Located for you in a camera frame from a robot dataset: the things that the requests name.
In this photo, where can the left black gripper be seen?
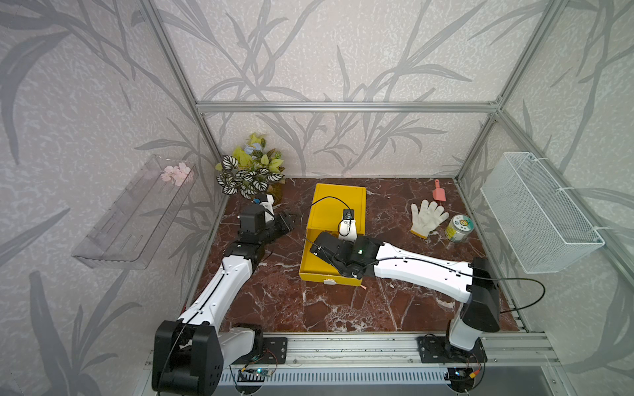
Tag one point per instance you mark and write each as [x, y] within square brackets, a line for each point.
[283, 220]

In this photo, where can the yellow drawer cabinet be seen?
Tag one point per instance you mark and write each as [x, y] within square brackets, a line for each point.
[330, 200]

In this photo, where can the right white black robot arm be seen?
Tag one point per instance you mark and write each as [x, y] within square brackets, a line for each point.
[469, 283]

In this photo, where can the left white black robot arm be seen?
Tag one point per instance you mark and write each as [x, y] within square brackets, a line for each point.
[192, 352]

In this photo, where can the artificial plant in vase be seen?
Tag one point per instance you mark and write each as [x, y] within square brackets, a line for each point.
[252, 169]

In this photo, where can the white work glove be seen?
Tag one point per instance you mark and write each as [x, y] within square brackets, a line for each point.
[426, 218]

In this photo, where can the pink plastic scoop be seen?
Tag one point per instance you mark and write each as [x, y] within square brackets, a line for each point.
[439, 193]

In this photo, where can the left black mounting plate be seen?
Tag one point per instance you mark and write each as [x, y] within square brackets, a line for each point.
[271, 351]

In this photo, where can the black mounting plate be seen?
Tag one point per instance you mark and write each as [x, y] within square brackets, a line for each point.
[271, 351]
[436, 349]

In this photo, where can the pink artificial flower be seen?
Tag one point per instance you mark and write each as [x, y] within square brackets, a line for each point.
[178, 174]

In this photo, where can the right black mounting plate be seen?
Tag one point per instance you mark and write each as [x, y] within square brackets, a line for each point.
[436, 349]

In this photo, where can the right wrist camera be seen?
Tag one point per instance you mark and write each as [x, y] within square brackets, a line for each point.
[347, 230]

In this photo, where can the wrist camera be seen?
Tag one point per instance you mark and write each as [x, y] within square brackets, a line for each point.
[265, 200]
[347, 230]

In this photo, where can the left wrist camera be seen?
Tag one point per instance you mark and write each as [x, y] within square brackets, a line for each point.
[265, 200]

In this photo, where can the clear acrylic wall shelf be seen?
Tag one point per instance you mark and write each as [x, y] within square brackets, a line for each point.
[130, 233]

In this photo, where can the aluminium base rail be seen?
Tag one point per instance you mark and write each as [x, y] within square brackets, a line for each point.
[337, 350]

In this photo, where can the white wire mesh basket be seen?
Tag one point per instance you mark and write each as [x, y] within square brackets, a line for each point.
[545, 228]

